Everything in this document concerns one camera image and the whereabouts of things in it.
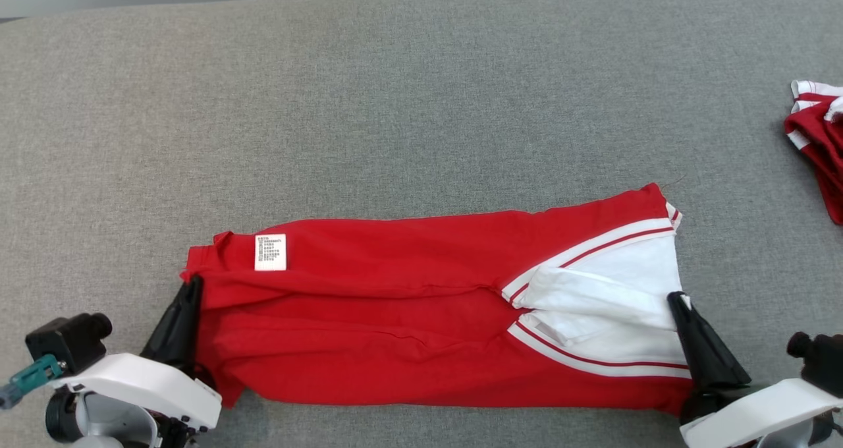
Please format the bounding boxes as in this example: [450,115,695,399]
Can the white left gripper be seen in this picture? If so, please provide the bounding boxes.
[49,275,223,430]

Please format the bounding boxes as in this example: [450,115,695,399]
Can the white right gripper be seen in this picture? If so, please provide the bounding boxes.
[667,291,843,448]

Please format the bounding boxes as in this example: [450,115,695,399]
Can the red basketball jersey white trim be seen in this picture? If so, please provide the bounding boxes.
[181,183,693,416]

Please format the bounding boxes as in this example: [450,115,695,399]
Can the red shorts with white stripes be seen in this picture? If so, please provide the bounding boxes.
[784,79,843,226]

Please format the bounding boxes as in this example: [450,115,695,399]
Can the left cable with teal connector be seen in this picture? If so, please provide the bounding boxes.
[0,354,67,410]

